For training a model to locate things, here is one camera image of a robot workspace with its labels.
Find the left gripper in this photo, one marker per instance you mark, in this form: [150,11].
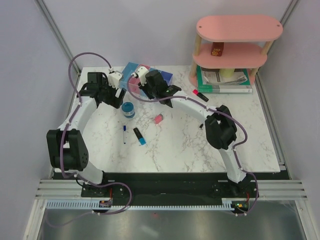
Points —
[114,101]

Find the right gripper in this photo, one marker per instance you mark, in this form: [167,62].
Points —
[144,87]

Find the pink drawer bin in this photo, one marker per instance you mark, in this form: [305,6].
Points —
[141,93]

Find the pink eraser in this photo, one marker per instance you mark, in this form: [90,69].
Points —
[159,118]

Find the purple drawer bin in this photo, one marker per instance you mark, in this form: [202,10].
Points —
[167,77]

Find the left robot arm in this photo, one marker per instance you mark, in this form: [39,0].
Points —
[66,147]

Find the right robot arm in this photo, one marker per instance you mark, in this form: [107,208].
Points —
[220,127]

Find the blue round tape dispenser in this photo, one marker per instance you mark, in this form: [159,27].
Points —
[128,110]

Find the pink black highlighter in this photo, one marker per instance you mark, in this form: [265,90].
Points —
[200,95]

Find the blue white pen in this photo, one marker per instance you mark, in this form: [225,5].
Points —
[124,134]

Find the green book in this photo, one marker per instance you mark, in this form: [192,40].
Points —
[211,81]

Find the blue black highlighter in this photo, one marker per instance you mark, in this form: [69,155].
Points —
[139,136]

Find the yellow cup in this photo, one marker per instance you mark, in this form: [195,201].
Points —
[226,72]

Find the red small box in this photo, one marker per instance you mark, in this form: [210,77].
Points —
[217,49]

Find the pink three-tier shelf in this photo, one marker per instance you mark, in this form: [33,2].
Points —
[246,38]

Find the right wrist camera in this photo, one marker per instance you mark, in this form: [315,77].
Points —
[140,73]

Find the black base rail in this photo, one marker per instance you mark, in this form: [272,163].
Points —
[181,185]

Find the aluminium frame rail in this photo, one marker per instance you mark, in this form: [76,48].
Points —
[269,190]

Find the white cable duct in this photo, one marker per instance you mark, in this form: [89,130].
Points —
[96,204]

